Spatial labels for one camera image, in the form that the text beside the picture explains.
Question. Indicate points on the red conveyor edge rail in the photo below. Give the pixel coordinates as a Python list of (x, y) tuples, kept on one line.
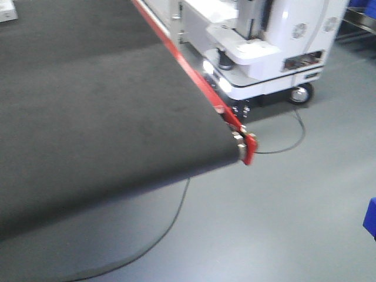
[(249, 147)]

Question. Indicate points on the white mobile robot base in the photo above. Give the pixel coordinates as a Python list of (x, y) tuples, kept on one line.
[(272, 46)]

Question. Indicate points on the white long carton box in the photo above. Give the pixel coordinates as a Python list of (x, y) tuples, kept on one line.
[(7, 11)]

